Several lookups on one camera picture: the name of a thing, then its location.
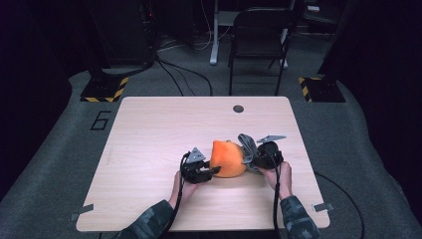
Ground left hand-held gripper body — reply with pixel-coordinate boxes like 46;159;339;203
180;146;213;185

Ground person's right hand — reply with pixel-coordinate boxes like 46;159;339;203
258;161;294;201

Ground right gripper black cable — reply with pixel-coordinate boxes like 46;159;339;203
272;148;366;239

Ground grey towel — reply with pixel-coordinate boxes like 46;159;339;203
237;132;267;176

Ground white floor cable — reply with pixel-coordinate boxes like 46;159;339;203
156;25;233;53

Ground black striped stand base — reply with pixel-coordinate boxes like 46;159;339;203
80;76;129;104
297;76;346;104

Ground orange plush toy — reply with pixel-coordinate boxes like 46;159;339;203
209;139;248;179

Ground black cabinet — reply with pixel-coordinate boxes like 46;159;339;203
87;0;157;69

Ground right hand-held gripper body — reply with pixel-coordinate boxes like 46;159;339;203
252;133;288;170

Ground black folding chair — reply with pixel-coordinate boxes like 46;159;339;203
227;7;299;98

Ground black floor cable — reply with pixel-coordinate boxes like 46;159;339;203
154;58;214;98

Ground grey tape strip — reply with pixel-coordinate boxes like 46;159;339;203
68;203;95;223
312;202;334;213

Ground black tape floor mark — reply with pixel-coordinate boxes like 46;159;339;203
90;111;112;131

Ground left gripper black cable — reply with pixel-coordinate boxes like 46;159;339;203
158;151;192;239

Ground person's left hand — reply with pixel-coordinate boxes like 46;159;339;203
167;170;204;210

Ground white desk leg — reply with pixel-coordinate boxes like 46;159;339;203
209;0;221;66

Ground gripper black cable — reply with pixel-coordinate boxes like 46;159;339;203
272;148;366;239
158;151;192;239

